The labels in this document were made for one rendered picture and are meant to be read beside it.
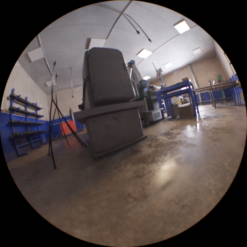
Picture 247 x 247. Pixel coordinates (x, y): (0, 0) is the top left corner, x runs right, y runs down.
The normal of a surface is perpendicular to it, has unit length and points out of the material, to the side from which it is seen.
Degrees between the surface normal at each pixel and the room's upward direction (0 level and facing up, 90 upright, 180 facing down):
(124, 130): 90
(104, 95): 90
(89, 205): 0
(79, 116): 90
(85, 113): 90
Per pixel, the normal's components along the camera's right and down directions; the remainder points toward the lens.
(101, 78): 0.46, -0.03
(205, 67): -0.86, 0.24
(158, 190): -0.22, -0.97
